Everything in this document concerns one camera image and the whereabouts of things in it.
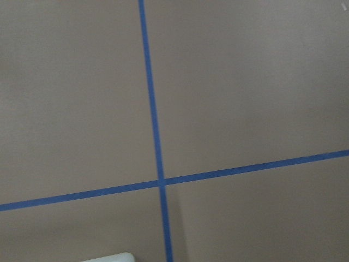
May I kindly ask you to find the clear plastic storage box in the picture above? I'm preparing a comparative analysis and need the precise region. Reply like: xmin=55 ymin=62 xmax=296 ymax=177
xmin=83 ymin=252 xmax=136 ymax=262

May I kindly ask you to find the brown paper table cover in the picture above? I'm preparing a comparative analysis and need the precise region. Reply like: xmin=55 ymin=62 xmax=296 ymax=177
xmin=1 ymin=1 xmax=348 ymax=261

